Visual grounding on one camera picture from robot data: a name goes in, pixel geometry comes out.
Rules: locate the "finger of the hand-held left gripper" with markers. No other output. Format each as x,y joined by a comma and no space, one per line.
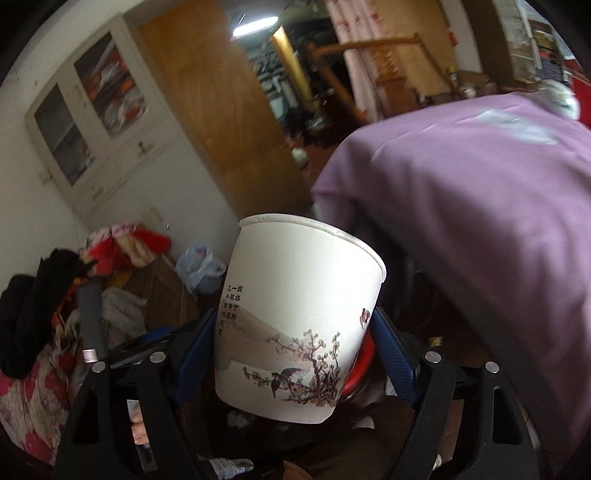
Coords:
147,340

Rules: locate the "white printed paper cup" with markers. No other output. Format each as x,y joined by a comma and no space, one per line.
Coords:
295,286

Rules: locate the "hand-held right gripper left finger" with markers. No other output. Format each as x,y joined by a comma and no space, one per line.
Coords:
198,355

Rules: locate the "white glass door cupboard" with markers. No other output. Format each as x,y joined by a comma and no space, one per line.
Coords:
120,152

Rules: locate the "purple tablecloth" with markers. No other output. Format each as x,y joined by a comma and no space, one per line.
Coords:
461,207

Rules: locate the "white lidded ceramic bowl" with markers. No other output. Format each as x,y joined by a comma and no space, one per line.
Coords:
563,99

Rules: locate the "white sneaker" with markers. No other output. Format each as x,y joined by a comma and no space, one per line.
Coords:
231,466

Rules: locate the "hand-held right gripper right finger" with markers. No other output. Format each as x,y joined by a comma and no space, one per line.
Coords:
392,355

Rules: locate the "blue face mask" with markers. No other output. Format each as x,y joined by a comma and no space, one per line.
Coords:
517,127

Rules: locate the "black cloth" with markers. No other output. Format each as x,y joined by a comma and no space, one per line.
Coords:
27,314

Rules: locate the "floral curtain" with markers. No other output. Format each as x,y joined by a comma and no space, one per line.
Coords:
360,83

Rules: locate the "wooden armchair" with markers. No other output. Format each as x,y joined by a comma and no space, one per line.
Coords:
369,45

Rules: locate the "white plastic bag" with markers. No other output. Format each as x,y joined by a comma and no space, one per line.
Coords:
201,272

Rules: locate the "pink floral blanket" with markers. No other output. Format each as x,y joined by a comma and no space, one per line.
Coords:
27,406

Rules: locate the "red plastic basket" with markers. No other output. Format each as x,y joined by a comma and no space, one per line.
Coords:
360,369

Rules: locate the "white cloth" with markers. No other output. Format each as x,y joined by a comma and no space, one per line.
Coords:
122,309

